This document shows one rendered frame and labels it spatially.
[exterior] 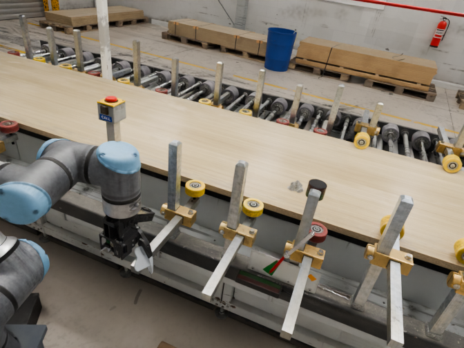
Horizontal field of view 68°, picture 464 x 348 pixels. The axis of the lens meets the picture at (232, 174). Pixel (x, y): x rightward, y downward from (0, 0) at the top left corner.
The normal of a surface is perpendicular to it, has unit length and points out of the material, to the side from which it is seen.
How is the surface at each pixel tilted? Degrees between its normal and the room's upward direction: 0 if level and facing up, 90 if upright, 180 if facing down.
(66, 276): 0
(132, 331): 0
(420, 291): 90
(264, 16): 90
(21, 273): 52
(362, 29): 90
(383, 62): 90
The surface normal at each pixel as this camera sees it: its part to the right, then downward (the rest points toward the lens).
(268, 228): -0.36, 0.46
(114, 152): 0.21, -0.82
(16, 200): -0.08, 0.53
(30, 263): 0.86, -0.41
